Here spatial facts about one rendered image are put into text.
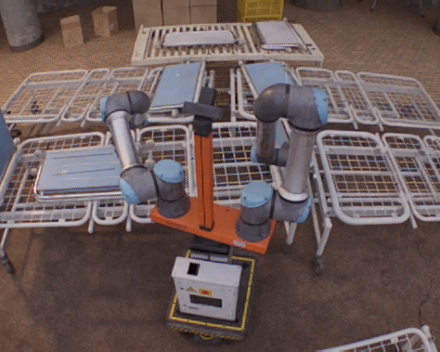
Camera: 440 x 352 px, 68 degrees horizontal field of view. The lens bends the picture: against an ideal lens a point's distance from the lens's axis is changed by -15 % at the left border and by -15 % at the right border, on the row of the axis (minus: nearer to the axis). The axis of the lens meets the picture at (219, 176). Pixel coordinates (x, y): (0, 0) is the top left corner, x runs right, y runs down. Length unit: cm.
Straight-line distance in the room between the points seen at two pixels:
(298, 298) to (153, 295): 93
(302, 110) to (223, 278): 84
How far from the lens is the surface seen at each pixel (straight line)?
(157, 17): 551
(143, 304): 245
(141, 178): 149
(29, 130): 417
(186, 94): 301
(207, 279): 168
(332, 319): 245
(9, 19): 629
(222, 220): 160
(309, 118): 121
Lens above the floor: 215
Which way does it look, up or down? 44 degrees down
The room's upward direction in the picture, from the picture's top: straight up
